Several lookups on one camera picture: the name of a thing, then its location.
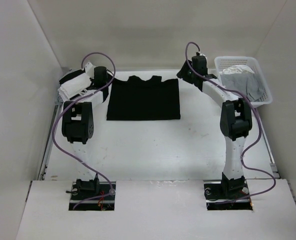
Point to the folded white tank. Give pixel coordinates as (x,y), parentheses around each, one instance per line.
(77,95)
(76,85)

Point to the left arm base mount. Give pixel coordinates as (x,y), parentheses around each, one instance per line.
(90,195)

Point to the left metal table rail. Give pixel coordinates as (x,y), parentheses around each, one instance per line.
(49,142)

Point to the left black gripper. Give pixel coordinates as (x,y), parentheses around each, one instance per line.
(109,78)

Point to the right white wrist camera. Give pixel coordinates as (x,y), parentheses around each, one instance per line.
(198,53)

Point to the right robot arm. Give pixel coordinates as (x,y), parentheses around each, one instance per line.
(235,124)

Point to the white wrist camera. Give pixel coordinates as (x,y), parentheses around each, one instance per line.
(89,69)
(198,53)

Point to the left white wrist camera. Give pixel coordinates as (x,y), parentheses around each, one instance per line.
(89,69)

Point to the white tank top in basket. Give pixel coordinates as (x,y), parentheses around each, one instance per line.
(236,69)

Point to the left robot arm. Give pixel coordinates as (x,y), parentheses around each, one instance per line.
(77,120)

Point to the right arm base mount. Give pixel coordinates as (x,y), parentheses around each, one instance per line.
(218,199)

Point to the black tank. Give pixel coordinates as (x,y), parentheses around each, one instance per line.
(144,100)
(71,75)

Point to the bottom folded white tank top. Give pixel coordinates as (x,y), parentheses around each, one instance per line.
(77,95)

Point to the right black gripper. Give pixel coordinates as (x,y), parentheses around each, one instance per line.
(182,74)

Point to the white plastic basket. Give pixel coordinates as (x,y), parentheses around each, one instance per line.
(223,62)

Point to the metal table rail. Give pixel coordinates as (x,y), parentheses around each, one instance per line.
(49,142)
(267,152)

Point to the grey tank top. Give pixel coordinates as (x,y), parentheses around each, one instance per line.
(247,83)

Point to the right metal table rail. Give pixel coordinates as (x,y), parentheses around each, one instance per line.
(267,152)

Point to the folded black tank top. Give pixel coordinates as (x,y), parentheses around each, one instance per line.
(71,75)

